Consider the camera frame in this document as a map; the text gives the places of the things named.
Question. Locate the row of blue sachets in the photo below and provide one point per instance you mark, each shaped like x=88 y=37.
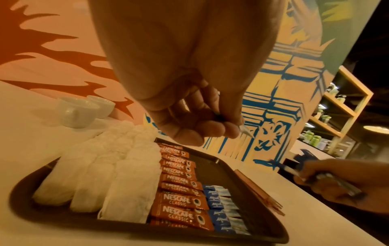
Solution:
x=225 y=211

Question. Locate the small white cup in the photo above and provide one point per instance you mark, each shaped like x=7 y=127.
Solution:
x=76 y=113
x=103 y=104

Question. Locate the hanging ceiling lamp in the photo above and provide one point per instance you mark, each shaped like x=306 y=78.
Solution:
x=377 y=129

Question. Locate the row of small bottles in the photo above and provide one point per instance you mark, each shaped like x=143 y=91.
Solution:
x=315 y=140

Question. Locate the row of tea bags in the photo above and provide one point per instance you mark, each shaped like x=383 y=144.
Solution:
x=103 y=173

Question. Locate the dark brown tray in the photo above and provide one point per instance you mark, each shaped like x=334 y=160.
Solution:
x=36 y=211

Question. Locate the person's left hand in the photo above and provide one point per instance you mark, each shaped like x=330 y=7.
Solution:
x=182 y=48

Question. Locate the wooden shelf frame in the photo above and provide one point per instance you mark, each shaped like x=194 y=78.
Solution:
x=346 y=101

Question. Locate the row of red Nescafe sachets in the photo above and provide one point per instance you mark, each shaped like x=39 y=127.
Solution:
x=179 y=192

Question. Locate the person's right hand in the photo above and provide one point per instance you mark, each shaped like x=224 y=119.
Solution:
x=352 y=182

